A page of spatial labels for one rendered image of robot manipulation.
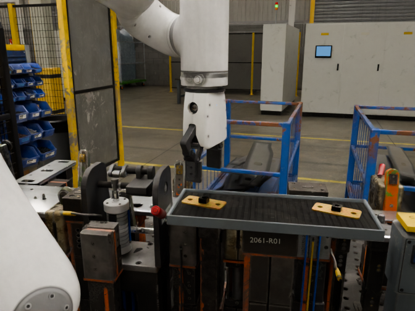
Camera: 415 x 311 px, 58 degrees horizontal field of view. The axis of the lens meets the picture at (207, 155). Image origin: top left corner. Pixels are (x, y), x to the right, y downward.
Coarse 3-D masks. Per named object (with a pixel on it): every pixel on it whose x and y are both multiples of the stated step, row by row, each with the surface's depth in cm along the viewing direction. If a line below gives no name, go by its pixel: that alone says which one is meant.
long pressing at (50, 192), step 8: (24, 192) 123; (32, 192) 123; (40, 192) 123; (48, 192) 123; (56, 192) 123; (32, 200) 116; (40, 200) 116; (48, 200) 116; (56, 200) 116; (136, 200) 116; (144, 200) 116; (152, 200) 116; (40, 208) 111; (48, 208) 111; (136, 208) 110; (144, 208) 111; (40, 216) 107; (152, 216) 108; (376, 216) 105; (392, 216) 105; (384, 224) 100; (368, 240) 94; (384, 240) 93
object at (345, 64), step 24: (312, 24) 797; (336, 24) 785; (360, 24) 772; (384, 24) 760; (408, 24) 748; (312, 48) 809; (336, 48) 796; (360, 48) 783; (384, 48) 772; (408, 48) 759; (312, 72) 822; (336, 72) 808; (360, 72) 795; (384, 72) 783; (408, 72) 770; (312, 96) 835; (336, 96) 821; (360, 96) 808; (384, 96) 795; (408, 96) 782; (408, 120) 797
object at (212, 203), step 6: (186, 198) 75; (192, 198) 75; (198, 198) 73; (204, 198) 73; (192, 204) 72; (198, 204) 72; (204, 204) 72; (210, 204) 72; (216, 204) 73; (222, 204) 72
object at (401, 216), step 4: (400, 212) 69; (396, 216) 69; (400, 216) 68; (404, 216) 68; (408, 216) 68; (412, 216) 68; (400, 220) 67; (404, 220) 66; (408, 220) 66; (412, 220) 66; (404, 224) 66; (408, 224) 65; (412, 224) 65; (408, 228) 64; (412, 228) 64
